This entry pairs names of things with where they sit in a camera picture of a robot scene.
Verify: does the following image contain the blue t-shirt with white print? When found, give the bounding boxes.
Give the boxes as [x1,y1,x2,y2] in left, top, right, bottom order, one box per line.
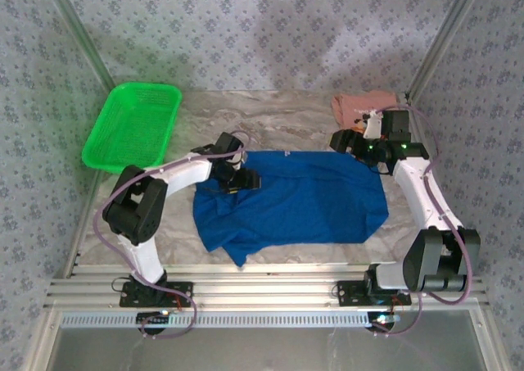
[192,150,390,268]

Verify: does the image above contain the folded pink t-shirt with print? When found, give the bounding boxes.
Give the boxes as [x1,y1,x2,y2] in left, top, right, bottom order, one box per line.
[330,91,399,129]

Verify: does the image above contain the green plastic mesh basket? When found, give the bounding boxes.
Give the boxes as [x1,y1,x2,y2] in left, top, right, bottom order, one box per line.
[81,82,183,174]

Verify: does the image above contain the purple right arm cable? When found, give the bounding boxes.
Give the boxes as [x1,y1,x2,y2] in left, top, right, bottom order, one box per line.
[367,103,477,337]

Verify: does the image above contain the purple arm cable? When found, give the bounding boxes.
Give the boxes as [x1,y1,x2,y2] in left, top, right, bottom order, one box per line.
[93,129,251,342]
[367,103,477,337]

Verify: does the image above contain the aluminium mounting rail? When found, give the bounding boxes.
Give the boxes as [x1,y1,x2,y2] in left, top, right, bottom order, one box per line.
[43,263,490,311]

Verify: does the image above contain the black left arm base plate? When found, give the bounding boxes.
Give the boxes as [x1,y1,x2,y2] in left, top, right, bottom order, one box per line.
[118,279,194,308]

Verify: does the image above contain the aluminium frame post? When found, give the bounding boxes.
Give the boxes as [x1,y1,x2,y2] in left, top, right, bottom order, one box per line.
[405,0,483,102]
[43,0,118,88]

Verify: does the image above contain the grey slotted cable duct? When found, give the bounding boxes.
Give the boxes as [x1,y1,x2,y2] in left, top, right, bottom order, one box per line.
[61,310,395,329]

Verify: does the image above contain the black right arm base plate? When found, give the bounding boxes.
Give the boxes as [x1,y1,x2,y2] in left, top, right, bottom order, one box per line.
[336,279,413,307]

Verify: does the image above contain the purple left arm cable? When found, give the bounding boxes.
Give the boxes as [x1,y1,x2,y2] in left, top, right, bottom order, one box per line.
[93,129,251,342]

